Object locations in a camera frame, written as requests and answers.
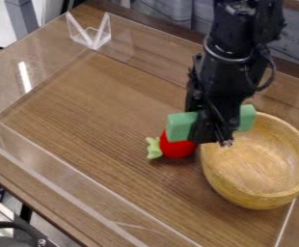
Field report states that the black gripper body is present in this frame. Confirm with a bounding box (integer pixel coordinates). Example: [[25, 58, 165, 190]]
[[185, 45, 276, 129]]

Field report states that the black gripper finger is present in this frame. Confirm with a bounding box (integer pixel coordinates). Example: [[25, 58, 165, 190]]
[[189, 110, 233, 147]]

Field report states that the green foam block stick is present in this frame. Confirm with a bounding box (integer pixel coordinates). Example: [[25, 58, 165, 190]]
[[166, 104, 256, 142]]

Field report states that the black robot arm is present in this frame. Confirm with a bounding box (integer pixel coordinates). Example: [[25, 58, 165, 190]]
[[184, 0, 285, 146]]

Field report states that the brown wooden bowl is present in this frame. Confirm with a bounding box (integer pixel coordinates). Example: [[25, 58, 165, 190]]
[[200, 113, 299, 210]]

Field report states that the red plush strawberry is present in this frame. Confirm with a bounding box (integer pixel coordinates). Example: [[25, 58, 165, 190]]
[[145, 131, 197, 160]]

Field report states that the black clamp under table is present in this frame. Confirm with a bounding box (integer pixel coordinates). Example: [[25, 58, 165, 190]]
[[13, 216, 58, 247]]

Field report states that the clear acrylic corner bracket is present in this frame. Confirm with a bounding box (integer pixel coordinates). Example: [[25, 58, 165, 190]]
[[65, 12, 110, 50]]

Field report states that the black cable at left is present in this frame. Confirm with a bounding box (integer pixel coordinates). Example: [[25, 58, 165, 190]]
[[0, 219, 33, 247]]

